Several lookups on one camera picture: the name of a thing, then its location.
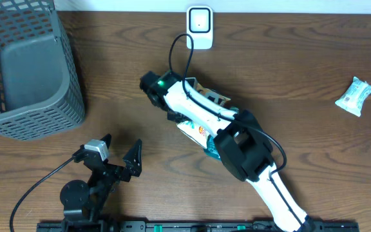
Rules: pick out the teal wet wipes pack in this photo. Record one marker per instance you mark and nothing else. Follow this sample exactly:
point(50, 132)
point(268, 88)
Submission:
point(352, 100)

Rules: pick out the grey plastic mesh basket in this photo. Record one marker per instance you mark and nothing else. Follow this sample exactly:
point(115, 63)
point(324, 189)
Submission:
point(39, 89)

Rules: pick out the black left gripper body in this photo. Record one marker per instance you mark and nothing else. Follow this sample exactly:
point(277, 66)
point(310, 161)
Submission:
point(114, 173)

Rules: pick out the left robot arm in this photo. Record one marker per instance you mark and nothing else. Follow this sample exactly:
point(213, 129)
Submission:
point(84, 201)

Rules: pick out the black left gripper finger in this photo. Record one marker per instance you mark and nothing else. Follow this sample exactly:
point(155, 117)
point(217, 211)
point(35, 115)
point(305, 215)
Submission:
point(105, 142)
point(133, 159)

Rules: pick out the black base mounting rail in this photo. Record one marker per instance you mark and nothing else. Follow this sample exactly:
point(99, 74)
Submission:
point(141, 226)

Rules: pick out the blue Listerine mouthwash bottle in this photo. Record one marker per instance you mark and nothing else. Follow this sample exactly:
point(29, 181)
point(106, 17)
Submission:
point(211, 150)

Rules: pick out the white barcode scanner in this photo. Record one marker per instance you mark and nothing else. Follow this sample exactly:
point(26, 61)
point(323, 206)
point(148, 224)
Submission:
point(199, 26)

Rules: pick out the orange white snack bag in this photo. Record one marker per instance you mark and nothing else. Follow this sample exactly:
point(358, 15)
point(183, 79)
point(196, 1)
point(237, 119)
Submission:
point(193, 130)

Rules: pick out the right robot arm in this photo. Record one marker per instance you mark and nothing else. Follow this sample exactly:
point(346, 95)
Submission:
point(244, 148)

